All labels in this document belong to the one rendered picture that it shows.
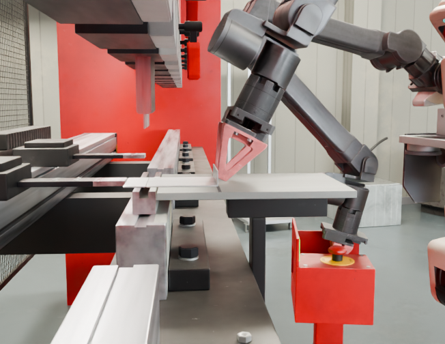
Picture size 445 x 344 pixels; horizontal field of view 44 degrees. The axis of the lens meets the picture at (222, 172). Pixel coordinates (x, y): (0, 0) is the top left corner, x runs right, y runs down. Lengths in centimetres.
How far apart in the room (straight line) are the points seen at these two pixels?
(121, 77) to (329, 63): 317
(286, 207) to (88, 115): 227
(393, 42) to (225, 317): 85
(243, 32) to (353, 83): 489
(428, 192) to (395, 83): 480
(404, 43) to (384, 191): 381
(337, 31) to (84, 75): 192
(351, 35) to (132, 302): 98
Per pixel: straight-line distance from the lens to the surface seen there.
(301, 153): 563
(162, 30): 50
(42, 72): 514
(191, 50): 94
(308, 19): 78
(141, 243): 67
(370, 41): 131
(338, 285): 116
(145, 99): 74
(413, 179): 132
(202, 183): 76
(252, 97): 77
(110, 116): 296
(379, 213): 509
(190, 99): 294
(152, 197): 72
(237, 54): 77
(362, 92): 569
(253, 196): 71
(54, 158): 115
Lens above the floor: 112
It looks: 7 degrees down
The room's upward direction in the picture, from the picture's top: straight up
